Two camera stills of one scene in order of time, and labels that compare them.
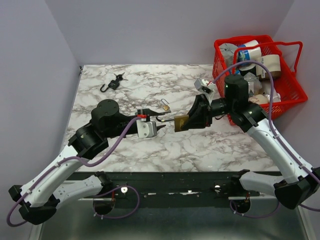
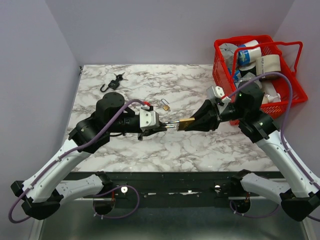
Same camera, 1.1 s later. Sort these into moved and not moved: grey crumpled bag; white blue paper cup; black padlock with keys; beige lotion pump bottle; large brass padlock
Moved: large brass padlock
Not moved: white blue paper cup; beige lotion pump bottle; grey crumpled bag; black padlock with keys
